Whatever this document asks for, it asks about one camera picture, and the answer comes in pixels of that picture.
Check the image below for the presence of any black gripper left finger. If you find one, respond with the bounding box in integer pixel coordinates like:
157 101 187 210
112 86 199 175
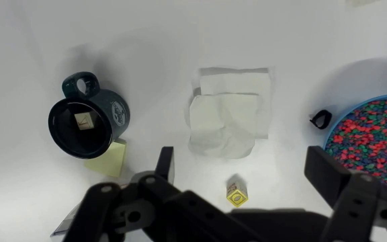
62 147 257 242

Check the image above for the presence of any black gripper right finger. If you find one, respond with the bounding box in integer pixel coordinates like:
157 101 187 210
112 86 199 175
304 147 387 242

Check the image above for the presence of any white napkin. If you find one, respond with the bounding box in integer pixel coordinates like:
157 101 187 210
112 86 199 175
188 68 272 159

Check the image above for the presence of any yellow sticky note pad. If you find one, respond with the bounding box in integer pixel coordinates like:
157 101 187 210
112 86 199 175
85 140 126 178

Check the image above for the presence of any blue bowl of colourful beads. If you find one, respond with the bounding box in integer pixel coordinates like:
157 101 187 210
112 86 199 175
324 99 387 185

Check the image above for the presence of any small yellow wooden cube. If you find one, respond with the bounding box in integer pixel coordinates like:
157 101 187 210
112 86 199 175
226 175 249 207

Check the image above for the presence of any small black clip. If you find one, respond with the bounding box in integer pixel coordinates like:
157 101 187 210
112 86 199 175
310 109 332 130

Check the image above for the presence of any dark green mug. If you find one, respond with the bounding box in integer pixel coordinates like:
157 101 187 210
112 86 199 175
48 72 130 159

